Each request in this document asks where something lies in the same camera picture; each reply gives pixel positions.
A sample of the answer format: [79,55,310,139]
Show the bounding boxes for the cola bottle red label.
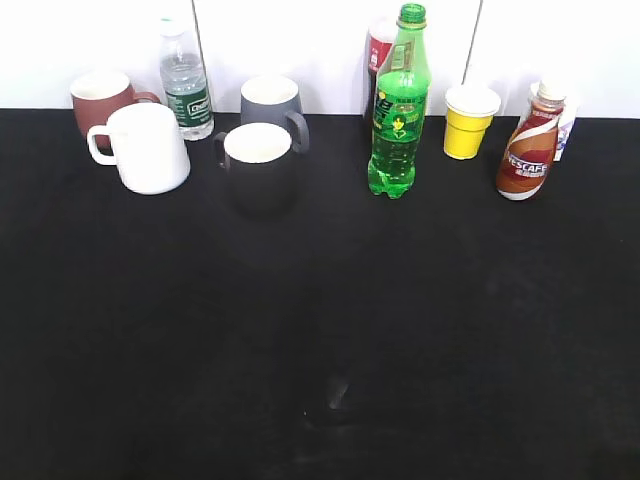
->
[363,16,397,135]

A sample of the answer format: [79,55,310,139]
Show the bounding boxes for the white blue milk carton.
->
[553,79,581,162]

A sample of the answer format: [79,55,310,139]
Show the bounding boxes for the grey ceramic mug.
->
[240,75,310,154]

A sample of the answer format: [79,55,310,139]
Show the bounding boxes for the yellow paper cup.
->
[443,84,501,160]

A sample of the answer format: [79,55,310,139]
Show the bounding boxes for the green soda bottle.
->
[368,3,432,199]

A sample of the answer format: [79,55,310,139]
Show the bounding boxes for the brown Nescafe coffee bottle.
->
[496,76,567,201]

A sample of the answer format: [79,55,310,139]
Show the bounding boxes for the red ceramic mug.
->
[70,69,160,139]

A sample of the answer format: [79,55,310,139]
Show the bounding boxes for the black ceramic mug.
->
[213,122,296,217]

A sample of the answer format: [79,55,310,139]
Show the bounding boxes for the clear water bottle green label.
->
[159,16,214,141]

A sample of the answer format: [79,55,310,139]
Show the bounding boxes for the white ceramic mug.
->
[86,103,191,195]

